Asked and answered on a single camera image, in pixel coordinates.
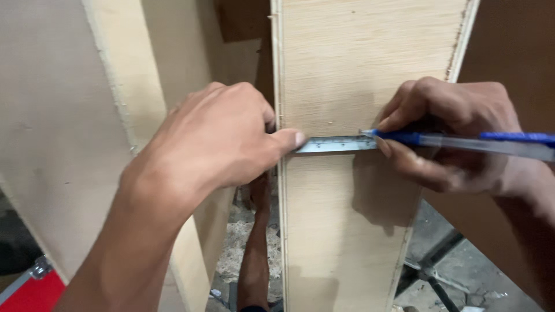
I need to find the person's left hand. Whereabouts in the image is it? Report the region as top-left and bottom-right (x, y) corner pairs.
(119, 81), (307, 208)

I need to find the person's right hand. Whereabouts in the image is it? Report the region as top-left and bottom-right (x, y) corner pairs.
(374, 77), (527, 196)

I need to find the blue clear ballpoint pen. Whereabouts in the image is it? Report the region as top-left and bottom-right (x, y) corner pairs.
(360, 129), (555, 163)

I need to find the steel ruler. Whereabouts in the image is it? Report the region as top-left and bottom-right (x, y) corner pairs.
(296, 135), (379, 153)

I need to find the brown board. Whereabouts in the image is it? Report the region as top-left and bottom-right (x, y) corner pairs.
(423, 0), (555, 304)

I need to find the narrow plywood board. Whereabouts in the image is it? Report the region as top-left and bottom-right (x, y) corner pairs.
(270, 0), (481, 312)

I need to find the person's leg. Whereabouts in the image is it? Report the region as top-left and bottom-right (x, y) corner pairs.
(236, 172), (273, 312)

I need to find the large beige laminated panel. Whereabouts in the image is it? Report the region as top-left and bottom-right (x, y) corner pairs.
(0, 0), (237, 312)

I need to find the black metal stand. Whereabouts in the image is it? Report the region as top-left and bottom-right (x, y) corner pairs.
(395, 232), (465, 312)

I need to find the red metal-edged case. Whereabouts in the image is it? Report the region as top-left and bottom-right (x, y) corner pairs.
(0, 257), (66, 312)

